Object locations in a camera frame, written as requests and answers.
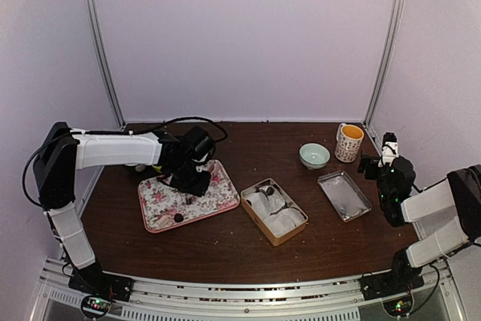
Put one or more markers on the pink floral serving tray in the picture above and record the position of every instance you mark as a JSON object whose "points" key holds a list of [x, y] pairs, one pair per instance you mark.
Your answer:
{"points": [[158, 199]]}

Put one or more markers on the white chocolate piece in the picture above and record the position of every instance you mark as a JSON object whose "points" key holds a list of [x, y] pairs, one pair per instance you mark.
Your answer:
{"points": [[163, 221]]}

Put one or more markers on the right circuit board with leds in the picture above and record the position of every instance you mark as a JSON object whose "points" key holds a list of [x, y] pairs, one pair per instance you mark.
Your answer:
{"points": [[398, 307]]}

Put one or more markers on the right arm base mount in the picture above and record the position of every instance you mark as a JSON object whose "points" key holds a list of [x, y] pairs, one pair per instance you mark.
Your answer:
{"points": [[401, 278]]}

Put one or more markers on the right side aluminium base rail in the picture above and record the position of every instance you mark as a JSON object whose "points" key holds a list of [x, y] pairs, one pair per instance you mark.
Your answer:
{"points": [[444, 241]]}

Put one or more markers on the aluminium corner post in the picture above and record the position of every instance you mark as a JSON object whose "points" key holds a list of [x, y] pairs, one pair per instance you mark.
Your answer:
{"points": [[104, 68], [394, 22]]}

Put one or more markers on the pink metal tongs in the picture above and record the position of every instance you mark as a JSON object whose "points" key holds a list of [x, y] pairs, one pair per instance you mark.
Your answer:
{"points": [[190, 199]]}

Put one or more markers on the light blue ceramic bowl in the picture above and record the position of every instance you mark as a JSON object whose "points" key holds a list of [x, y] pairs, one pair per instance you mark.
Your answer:
{"points": [[314, 156]]}

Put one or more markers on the white floral mug yellow inside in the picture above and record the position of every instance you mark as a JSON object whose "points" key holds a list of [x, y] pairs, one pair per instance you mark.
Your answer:
{"points": [[348, 142]]}

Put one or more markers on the bear print tin lid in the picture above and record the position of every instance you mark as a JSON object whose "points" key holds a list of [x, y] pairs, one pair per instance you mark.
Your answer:
{"points": [[344, 195]]}

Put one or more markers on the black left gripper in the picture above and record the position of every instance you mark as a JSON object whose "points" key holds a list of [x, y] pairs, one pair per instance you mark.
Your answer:
{"points": [[199, 189]]}

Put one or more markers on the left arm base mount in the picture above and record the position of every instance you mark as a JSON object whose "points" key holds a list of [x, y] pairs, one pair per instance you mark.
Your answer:
{"points": [[93, 280]]}

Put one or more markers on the circuit board with leds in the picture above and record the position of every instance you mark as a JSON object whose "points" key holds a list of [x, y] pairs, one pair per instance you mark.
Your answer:
{"points": [[398, 307], [94, 307]]}

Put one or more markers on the front aluminium frame rail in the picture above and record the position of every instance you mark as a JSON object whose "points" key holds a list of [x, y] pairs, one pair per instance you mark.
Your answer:
{"points": [[332, 299]]}

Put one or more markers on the right rear aluminium corner post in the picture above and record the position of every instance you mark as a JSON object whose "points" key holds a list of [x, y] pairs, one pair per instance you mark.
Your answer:
{"points": [[394, 22]]}

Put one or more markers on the left circuit board with leds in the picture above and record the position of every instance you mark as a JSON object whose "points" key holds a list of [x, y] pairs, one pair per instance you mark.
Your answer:
{"points": [[94, 307]]}

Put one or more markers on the tan tin box paper cups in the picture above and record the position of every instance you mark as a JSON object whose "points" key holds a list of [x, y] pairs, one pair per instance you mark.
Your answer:
{"points": [[277, 216]]}

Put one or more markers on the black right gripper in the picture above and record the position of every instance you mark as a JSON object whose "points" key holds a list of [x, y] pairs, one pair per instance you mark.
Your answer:
{"points": [[372, 161]]}

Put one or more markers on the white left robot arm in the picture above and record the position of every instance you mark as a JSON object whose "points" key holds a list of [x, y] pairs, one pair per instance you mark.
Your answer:
{"points": [[66, 151]]}

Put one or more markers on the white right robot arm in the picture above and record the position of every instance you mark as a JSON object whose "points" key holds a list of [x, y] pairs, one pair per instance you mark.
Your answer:
{"points": [[465, 185]]}

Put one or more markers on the lime green plastic bowl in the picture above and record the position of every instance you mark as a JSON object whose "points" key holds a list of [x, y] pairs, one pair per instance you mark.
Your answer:
{"points": [[157, 168]]}

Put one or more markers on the left rear aluminium corner post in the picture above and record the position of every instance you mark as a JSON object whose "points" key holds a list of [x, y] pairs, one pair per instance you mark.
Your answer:
{"points": [[104, 68]]}

